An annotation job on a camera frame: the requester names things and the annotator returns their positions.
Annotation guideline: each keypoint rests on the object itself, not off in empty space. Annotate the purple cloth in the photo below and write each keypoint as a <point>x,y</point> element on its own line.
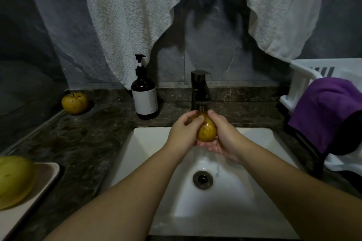
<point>323,112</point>

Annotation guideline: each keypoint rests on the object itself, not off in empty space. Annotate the person's right forearm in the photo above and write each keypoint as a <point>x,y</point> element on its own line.
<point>305,195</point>

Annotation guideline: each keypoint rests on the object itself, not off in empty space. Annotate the white plastic basket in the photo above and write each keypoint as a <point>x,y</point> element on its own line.
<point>304,77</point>

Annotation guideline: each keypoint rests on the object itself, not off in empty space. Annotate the black faucet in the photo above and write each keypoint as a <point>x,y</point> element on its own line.
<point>199,86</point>

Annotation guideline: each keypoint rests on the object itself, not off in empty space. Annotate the group of yellow apples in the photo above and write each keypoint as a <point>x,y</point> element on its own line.
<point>74,103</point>

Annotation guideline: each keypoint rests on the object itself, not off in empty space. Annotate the beige plastic tray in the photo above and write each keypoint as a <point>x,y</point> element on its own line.
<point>45,184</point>

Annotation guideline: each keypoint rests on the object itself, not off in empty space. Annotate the dark soap pump bottle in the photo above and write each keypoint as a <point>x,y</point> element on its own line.
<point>145,94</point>

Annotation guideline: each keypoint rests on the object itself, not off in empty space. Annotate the metal sink drain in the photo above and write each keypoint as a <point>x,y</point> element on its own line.
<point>203,179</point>

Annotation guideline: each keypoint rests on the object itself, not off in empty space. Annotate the white hanging towel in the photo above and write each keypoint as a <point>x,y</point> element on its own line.
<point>119,17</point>

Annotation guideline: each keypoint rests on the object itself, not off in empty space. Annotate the person's right hand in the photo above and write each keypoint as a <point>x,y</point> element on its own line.
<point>231,139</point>

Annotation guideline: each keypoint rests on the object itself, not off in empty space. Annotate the white sink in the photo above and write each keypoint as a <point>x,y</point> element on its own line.
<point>249,207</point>

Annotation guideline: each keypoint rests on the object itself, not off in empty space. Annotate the person's left hand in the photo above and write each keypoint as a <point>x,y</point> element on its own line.
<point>182,135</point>

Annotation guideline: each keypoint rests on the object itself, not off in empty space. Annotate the person's left forearm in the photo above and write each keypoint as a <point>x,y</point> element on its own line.
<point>113,207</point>

